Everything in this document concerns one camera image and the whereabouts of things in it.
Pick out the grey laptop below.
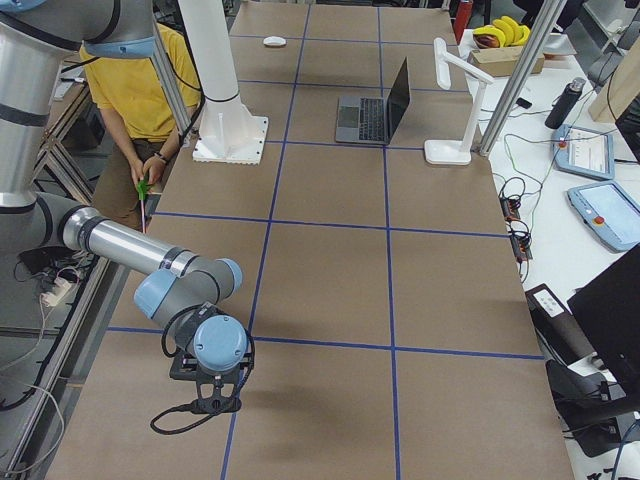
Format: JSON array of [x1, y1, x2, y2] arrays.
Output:
[[335, 58, 411, 145]]

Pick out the black mouse pad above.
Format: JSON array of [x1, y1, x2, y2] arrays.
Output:
[[169, 352, 198, 381]]

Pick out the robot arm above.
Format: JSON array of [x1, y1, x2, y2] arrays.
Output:
[[1, 1, 250, 376]]

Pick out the white desk lamp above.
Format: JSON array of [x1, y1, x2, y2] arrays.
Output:
[[424, 37, 495, 166]]

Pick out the white computer mouse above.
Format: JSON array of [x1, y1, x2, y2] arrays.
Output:
[[263, 36, 287, 48]]

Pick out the orange circuit board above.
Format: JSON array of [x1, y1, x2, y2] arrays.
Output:
[[499, 197, 521, 222]]

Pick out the person in yellow shirt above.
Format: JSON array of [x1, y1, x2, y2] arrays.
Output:
[[79, 49, 180, 231]]

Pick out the small black square device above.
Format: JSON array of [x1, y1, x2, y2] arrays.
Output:
[[515, 98, 532, 109]]

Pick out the cardboard box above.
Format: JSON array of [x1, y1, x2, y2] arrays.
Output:
[[467, 46, 523, 77]]

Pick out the white power strip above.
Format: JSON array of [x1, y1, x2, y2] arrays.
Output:
[[41, 277, 73, 308]]

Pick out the black water bottle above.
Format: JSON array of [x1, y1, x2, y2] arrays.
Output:
[[544, 77, 586, 130]]

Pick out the blue teach pendant far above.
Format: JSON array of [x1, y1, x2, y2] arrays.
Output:
[[551, 124, 615, 180]]

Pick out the blue teach pendant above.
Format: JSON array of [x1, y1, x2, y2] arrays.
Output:
[[551, 124, 615, 180], [567, 180, 639, 252]]

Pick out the bunch of bananas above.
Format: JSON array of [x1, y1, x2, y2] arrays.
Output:
[[472, 16, 531, 49]]

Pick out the blue teach pendant near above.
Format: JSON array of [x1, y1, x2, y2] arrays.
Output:
[[567, 180, 639, 252]]

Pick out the black monitor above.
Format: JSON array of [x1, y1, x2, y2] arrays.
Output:
[[568, 246, 639, 394]]

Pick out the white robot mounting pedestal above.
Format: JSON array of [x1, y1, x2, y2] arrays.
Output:
[[182, 1, 269, 165]]

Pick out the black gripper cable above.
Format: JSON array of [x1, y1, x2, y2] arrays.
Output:
[[150, 329, 257, 434]]

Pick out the aluminium frame post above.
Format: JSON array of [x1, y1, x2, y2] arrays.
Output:
[[478, 0, 566, 157]]

